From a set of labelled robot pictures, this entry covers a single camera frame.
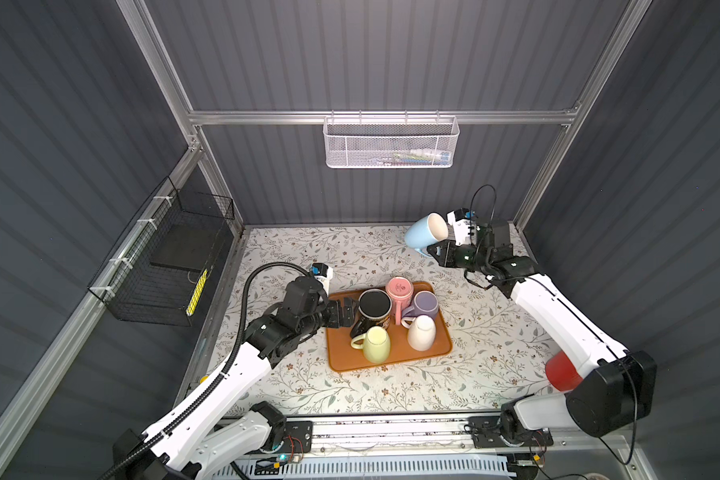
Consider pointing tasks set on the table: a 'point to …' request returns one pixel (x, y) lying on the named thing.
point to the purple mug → (424, 303)
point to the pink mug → (399, 292)
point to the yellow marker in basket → (196, 293)
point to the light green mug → (375, 343)
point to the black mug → (374, 310)
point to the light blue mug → (425, 230)
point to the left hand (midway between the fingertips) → (344, 302)
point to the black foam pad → (185, 245)
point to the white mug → (421, 332)
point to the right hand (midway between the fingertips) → (433, 249)
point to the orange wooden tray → (401, 323)
